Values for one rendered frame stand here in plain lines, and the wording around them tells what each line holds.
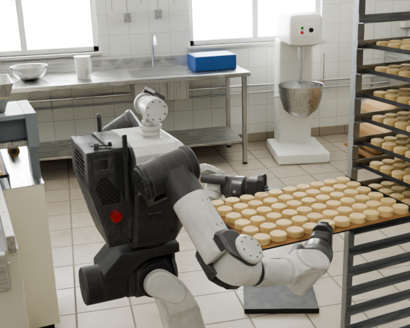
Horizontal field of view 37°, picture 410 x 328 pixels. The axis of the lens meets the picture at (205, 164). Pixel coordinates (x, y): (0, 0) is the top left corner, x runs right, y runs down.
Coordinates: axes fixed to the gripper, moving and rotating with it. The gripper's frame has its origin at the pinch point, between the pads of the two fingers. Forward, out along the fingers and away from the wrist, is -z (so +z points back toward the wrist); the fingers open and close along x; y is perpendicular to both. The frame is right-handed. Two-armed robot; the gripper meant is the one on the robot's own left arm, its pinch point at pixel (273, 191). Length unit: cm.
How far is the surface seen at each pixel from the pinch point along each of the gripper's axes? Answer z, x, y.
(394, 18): -35, 58, 36
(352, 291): -26, -50, 26
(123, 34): 240, 18, 328
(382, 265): -37, -42, 36
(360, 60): -25, 44, 26
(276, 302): 22, -99, 87
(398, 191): -41.7, -4.0, 22.9
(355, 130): -24.5, 17.8, 25.4
